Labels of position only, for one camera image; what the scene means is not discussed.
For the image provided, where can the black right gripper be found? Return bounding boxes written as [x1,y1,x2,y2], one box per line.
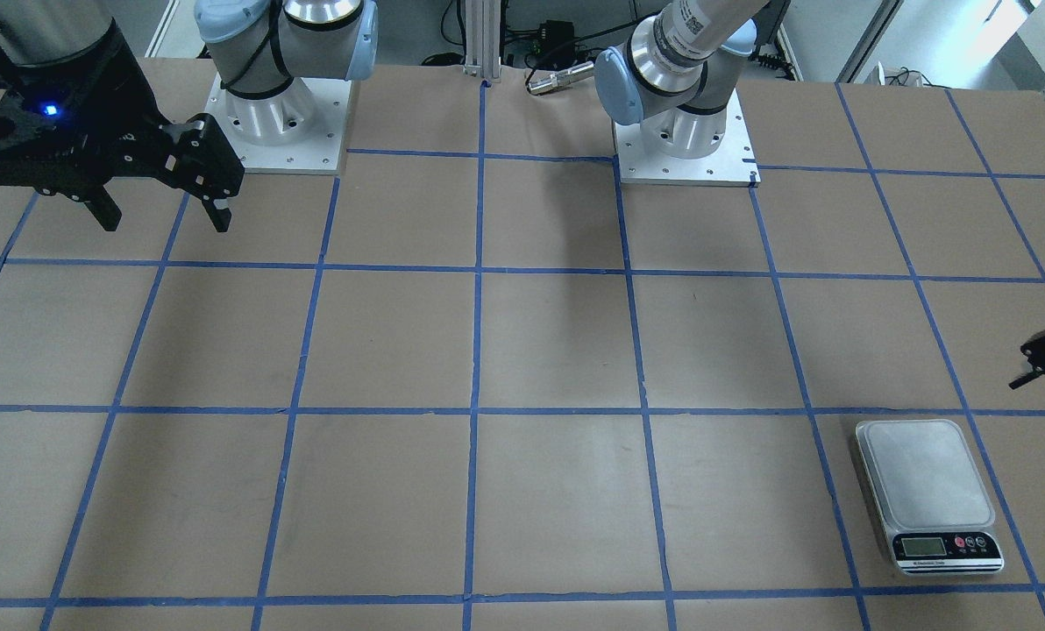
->
[0,23,245,233]

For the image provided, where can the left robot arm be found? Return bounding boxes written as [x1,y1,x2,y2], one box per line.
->
[594,1,764,161]

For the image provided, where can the silver digital kitchen scale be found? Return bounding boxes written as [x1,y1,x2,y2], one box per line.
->
[854,418,1005,578]

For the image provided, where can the black electronics box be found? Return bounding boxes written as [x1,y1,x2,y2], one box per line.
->
[534,19,575,56]

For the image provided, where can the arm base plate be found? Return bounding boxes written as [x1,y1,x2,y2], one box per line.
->
[206,76,359,176]
[612,90,762,187]

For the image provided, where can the aluminium frame post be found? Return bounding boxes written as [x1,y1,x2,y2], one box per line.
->
[458,0,503,87]

